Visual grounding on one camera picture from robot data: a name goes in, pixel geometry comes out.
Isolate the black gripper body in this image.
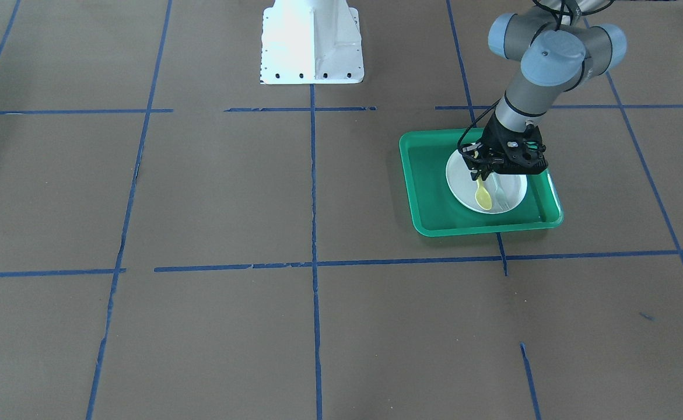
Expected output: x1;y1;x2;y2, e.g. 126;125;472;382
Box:
479;114;528;175

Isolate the yellow plastic spoon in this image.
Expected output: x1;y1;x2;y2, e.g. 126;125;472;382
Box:
475;176;493;211

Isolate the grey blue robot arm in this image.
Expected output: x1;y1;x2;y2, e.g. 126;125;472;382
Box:
457;1;628;181

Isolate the white round plate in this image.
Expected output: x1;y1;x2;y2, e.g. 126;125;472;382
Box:
445;151;527;215

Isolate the pale green plastic fork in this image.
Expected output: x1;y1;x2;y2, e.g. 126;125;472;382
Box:
491;174;509;212

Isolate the green plastic tray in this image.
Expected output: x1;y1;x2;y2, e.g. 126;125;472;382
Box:
399;128;563;237

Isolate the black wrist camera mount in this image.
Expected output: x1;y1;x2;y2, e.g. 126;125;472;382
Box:
493;127;548;176

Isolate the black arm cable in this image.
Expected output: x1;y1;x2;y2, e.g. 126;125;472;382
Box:
457;0;581;170

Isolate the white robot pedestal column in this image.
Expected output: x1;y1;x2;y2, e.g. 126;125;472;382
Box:
260;1;365;85

